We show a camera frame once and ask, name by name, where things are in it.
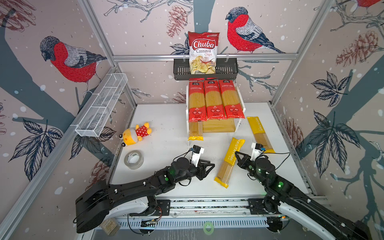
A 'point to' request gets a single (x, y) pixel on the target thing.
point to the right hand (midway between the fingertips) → (233, 155)
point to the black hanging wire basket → (226, 69)
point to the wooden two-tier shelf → (222, 126)
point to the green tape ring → (204, 228)
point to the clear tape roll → (134, 159)
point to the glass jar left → (110, 226)
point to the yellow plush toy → (130, 136)
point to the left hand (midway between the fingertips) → (213, 166)
